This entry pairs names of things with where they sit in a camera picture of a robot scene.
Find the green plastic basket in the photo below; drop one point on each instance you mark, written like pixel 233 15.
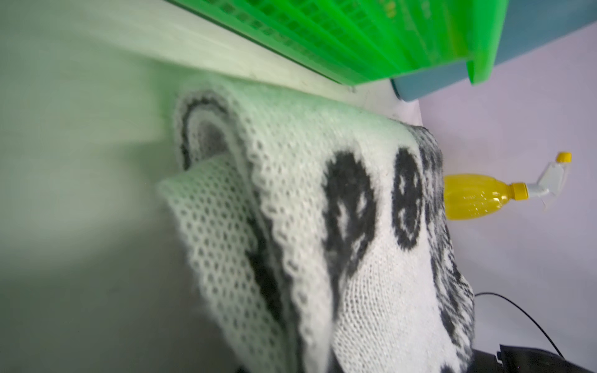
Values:
pixel 354 42

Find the white black smiley scarf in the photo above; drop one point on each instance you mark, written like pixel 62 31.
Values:
pixel 316 232

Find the teal vase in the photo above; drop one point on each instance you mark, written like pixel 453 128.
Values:
pixel 528 25

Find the yellow spray bottle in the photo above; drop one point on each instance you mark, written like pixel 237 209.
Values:
pixel 473 196

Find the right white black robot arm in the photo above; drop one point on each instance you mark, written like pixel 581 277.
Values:
pixel 510 359

